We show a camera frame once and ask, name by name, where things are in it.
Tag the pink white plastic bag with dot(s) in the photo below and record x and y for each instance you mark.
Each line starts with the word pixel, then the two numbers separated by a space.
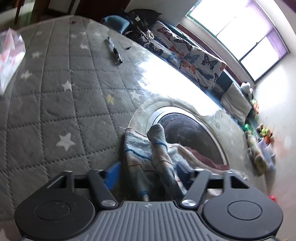
pixel 12 53

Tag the striped blue beige towel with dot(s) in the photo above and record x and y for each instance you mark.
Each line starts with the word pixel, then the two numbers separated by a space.
pixel 152 162

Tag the folded yellow beige cloth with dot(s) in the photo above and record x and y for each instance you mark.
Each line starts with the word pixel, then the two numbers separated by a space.
pixel 257 156

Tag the butterfly pattern cushion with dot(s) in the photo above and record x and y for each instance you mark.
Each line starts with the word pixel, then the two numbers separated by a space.
pixel 168 45
pixel 202 67

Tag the white plush toy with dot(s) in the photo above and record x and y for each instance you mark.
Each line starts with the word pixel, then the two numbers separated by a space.
pixel 247 90

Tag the window with green frame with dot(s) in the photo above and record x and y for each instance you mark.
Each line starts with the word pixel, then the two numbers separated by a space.
pixel 243 30

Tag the black marker pen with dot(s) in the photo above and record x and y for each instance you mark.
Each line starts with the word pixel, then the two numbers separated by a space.
pixel 114 51

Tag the black bag on sofa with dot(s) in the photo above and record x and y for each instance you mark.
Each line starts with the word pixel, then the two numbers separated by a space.
pixel 142 19

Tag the clear plastic storage box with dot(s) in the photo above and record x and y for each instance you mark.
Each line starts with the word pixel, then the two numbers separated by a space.
pixel 268 154

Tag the grey white cushion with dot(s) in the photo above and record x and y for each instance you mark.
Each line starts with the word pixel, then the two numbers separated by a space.
pixel 235 103

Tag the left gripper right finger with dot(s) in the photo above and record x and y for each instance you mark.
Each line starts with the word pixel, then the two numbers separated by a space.
pixel 195 182

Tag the left butterfly pattern cushion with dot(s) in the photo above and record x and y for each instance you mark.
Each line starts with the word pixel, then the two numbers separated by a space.
pixel 168 45

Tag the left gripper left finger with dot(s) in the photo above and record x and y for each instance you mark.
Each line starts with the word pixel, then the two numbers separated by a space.
pixel 102 182

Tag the round black induction cooktop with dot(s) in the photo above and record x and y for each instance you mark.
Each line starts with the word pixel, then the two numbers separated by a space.
pixel 182 127

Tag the right butterfly pattern cushion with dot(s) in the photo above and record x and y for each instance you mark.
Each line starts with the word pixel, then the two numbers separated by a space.
pixel 202 67

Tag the blue chair back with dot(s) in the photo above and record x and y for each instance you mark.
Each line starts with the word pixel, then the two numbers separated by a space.
pixel 116 23

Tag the colourful plush toys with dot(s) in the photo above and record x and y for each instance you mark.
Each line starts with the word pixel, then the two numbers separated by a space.
pixel 259 131

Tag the red plastic stool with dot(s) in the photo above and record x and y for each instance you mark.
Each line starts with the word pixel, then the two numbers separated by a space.
pixel 273 198

